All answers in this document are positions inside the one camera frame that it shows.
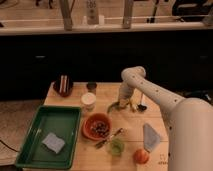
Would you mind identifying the orange bowl with beans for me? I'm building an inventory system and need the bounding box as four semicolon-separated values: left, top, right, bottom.
82;113;111;141

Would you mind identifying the green plastic cup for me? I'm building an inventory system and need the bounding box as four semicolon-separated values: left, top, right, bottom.
109;138;125;156

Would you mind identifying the black and white spoon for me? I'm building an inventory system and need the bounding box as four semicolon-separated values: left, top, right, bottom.
137;94;147;112

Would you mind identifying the white cup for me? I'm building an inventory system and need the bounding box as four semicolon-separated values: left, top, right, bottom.
81;92;96;110

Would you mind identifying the blue sponge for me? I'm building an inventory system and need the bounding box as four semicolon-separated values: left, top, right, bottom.
42;133;65;154

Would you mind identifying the blue folded cloth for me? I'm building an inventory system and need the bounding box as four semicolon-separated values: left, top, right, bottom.
143;123;161;152

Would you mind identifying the small dark cup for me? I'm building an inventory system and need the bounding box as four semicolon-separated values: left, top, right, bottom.
86;82;97;94

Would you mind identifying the dark bowl with sticks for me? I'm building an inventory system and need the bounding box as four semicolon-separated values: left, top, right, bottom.
53;75;73;97

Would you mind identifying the green plastic tray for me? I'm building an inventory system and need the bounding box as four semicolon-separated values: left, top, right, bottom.
15;106;81;170

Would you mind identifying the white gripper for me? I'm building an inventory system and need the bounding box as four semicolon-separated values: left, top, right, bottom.
118;82;134;109

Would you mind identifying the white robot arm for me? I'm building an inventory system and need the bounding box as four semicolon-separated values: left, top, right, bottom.
118;66;213;171

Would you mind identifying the green pepper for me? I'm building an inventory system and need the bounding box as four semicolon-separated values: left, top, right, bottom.
107;101;119;114

